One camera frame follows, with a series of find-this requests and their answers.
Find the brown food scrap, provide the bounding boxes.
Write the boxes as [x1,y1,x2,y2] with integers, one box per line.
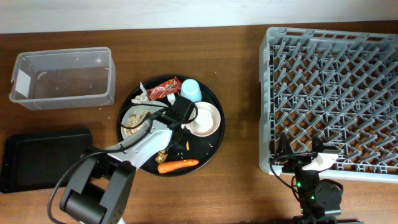
[155,150,167,164]

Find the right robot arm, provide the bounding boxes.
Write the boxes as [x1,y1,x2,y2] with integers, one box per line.
[269,133,344,224]

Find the grey plate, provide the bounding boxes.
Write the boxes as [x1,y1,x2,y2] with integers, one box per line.
[121,101,167,139]

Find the crumpled white tissue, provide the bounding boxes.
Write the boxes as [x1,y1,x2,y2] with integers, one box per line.
[131,82,149,104]

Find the orange carrot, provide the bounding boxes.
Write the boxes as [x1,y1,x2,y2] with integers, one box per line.
[157,159,199,174]

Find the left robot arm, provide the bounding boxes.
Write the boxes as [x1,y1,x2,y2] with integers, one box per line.
[60,96,198,223]

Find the pink bowl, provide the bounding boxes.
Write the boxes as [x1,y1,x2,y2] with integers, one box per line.
[186,101,221,138]

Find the rice and nuts pile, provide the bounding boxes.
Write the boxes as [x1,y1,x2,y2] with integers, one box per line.
[122,108,154,137]

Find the grey dishwasher rack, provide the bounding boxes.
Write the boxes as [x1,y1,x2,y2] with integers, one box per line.
[259,27,397,184]

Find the white plastic fork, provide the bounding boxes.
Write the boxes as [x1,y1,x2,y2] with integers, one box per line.
[167,93,176,105]

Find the red snack wrapper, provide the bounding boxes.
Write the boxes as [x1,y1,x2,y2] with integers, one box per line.
[147,77,182,101]

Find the round black tray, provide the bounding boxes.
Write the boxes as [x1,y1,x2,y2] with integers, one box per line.
[116,75,225,177]

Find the white cup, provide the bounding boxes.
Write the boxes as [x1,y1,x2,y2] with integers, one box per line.
[193,108,213,133]

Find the light blue cup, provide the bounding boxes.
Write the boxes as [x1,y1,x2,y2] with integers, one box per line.
[180,79,202,103]

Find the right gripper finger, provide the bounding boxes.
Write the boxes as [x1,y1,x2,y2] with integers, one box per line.
[312,136,333,152]
[276,132,294,156]

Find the black rectangular tray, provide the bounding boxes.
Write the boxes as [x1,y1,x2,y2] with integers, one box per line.
[1,129,93,194]

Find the clear plastic bin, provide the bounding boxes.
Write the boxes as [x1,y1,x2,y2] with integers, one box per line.
[9,47,116,110]

